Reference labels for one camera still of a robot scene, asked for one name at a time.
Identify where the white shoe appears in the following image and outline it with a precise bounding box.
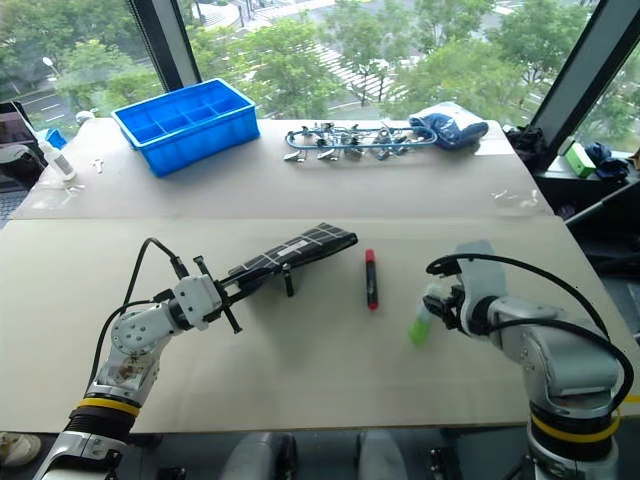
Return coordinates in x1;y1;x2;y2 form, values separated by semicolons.
0;431;43;468

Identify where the black grid pouch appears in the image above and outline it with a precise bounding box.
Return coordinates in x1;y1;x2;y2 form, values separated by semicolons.
219;222;360;301

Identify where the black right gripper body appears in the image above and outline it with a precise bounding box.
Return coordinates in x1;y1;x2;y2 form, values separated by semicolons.
439;281;468;333

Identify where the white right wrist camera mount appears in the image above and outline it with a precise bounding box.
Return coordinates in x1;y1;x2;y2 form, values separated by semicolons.
452;240;509;336

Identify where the green highlighter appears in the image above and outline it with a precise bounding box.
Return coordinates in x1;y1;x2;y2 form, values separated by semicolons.
407;282;445;347

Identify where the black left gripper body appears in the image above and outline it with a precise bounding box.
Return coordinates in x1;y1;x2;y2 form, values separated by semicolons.
193;255;245;336

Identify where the red and black marker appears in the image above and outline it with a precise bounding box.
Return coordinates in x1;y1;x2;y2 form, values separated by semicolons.
363;248;380;312

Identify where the black cloth bundle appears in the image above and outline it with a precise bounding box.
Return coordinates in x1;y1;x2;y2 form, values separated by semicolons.
503;125;549;167

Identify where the white squeeze bottle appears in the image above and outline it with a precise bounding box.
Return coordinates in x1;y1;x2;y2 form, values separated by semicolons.
36;139;78;183

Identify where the grey rounded shape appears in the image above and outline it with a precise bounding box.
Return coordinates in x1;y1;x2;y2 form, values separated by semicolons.
356;430;410;480
223;431;300;480

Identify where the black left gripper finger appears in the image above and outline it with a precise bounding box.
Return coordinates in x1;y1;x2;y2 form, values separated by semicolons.
213;264;275;294
223;278;277;311

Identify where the blue divided plastic bin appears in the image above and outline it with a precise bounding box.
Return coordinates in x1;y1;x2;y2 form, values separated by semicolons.
110;77;262;179

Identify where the blue clip drying hanger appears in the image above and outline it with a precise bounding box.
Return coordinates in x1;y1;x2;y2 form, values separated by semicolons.
283;120;442;164

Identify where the green box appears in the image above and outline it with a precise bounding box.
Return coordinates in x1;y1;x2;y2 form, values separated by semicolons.
564;141;598;178

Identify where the black window frame post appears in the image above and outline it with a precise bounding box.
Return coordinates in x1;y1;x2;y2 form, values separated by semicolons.
126;0;202;92
528;0;640;147

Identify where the dark blue cloth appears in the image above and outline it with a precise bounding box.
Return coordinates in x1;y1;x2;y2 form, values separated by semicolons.
583;141;630;182

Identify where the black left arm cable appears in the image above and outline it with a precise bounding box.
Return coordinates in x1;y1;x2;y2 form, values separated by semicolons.
85;237;192;396

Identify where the blue cloth in plastic bag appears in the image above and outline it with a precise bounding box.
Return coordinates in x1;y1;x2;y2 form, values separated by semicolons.
407;101;490;151

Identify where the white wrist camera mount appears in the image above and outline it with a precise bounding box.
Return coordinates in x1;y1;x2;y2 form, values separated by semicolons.
172;273;224;332
452;240;509;336

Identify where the clear tape strip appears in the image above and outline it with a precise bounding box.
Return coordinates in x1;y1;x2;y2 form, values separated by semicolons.
491;187;540;210

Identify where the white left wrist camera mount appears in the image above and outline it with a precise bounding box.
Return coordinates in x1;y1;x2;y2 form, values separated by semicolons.
172;273;224;332

